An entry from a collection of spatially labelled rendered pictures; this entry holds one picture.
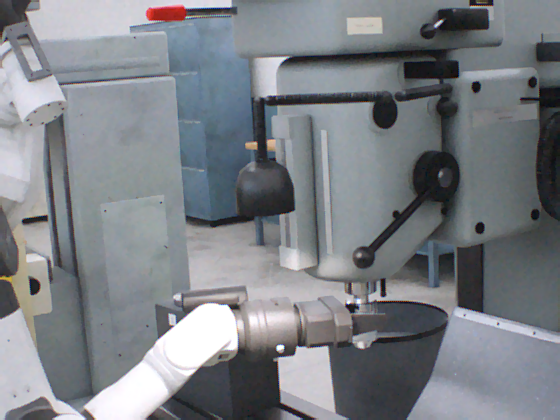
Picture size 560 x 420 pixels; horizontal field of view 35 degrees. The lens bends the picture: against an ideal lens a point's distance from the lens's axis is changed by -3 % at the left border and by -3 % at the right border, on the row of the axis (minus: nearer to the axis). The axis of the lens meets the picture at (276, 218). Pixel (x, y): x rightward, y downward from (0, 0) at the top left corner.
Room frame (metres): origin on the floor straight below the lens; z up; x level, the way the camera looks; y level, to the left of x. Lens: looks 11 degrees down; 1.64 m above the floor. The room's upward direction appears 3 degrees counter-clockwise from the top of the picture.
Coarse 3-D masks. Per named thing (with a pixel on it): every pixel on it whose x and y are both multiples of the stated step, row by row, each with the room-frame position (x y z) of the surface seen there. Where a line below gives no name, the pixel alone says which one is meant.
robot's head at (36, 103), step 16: (32, 48) 1.23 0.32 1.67; (0, 64) 1.23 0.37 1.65; (16, 64) 1.20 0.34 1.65; (32, 64) 1.20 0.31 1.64; (16, 80) 1.20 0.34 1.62; (48, 80) 1.20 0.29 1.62; (0, 96) 1.22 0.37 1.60; (16, 96) 1.19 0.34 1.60; (32, 96) 1.18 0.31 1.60; (48, 96) 1.18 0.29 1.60; (0, 112) 1.22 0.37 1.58; (16, 112) 1.23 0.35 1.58; (32, 112) 1.18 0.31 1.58; (48, 112) 1.20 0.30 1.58
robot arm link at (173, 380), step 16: (208, 304) 1.22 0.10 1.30; (192, 320) 1.21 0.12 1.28; (208, 320) 1.21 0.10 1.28; (224, 320) 1.21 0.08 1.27; (176, 336) 1.19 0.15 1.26; (192, 336) 1.19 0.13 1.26; (208, 336) 1.20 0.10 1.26; (224, 336) 1.20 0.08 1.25; (160, 352) 1.18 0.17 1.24; (176, 352) 1.18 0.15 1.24; (192, 352) 1.18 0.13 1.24; (208, 352) 1.18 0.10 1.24; (160, 368) 1.18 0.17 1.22; (176, 368) 1.17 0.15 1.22; (192, 368) 1.17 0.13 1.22; (176, 384) 1.18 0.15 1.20
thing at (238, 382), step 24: (168, 312) 1.66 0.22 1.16; (240, 360) 1.55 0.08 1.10; (264, 360) 1.58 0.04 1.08; (192, 384) 1.61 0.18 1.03; (216, 384) 1.56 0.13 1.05; (240, 384) 1.54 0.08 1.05; (264, 384) 1.58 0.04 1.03; (216, 408) 1.56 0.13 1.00; (240, 408) 1.54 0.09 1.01; (264, 408) 1.58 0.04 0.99
